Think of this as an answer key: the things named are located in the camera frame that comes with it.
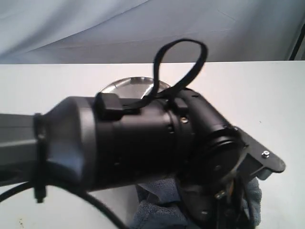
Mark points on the round stainless steel plate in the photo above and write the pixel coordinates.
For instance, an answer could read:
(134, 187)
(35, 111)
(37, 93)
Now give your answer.
(130, 87)

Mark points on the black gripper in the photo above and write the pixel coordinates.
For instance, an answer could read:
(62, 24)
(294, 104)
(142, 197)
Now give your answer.
(222, 203)

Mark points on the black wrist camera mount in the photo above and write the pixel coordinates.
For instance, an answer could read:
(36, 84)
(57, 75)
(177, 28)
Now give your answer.
(259, 162)

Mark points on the grey-blue fluffy towel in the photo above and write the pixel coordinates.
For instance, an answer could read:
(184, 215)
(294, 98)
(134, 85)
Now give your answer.
(158, 207)

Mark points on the white backdrop cloth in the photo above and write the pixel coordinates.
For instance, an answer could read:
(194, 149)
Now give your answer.
(132, 31)

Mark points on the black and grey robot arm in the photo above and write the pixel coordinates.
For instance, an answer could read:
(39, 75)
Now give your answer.
(92, 143)

